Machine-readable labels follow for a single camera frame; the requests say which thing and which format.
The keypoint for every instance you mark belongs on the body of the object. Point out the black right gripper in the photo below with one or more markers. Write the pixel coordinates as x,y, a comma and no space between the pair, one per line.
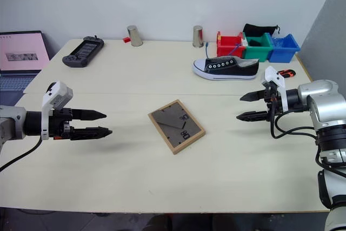
270,98

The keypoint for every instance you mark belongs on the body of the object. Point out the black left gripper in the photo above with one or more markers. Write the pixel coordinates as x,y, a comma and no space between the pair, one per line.
60,124

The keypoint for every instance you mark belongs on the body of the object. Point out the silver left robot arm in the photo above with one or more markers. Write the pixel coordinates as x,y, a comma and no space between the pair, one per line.
10,125

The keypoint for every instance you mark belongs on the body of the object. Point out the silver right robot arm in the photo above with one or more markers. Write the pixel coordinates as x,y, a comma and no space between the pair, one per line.
323,122

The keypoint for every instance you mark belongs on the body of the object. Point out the black and white sneaker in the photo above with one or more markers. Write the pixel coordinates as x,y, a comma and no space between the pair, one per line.
225,68

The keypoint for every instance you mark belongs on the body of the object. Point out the orange and black tool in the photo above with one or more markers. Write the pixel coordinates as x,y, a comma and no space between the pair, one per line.
287,73

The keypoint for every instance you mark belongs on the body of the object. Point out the green plastic bin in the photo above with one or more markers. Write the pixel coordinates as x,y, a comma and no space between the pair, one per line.
256,48

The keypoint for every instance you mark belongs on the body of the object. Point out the red plastic bin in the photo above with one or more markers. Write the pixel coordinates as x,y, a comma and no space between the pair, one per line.
229,45

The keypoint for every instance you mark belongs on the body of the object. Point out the blue plastic bin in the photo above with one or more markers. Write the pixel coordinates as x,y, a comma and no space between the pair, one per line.
283,48

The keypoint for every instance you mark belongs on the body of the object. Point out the black handheld game controller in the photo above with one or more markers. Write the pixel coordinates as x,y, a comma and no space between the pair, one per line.
83,51

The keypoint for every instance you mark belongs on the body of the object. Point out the black cloth pouch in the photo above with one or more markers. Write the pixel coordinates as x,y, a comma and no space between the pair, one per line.
259,29

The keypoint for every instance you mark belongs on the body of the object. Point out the silver metal cup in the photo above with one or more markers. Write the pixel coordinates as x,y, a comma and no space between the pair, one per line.
198,36
134,35

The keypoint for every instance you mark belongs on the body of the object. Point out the small red block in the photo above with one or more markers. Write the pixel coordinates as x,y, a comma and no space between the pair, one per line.
126,39

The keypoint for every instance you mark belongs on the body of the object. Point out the laptop with pink screen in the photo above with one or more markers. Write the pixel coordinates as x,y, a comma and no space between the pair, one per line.
20,60

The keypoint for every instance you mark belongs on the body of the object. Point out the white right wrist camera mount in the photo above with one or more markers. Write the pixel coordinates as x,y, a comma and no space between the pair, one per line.
276,85

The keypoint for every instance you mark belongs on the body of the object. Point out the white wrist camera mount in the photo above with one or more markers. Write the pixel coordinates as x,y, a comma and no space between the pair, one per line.
276,85
55,97

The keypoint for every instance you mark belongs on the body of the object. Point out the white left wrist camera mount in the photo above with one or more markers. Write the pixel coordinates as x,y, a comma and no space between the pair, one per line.
55,97

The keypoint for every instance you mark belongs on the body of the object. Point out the wooden picture frame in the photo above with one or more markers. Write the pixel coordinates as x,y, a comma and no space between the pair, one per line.
177,126

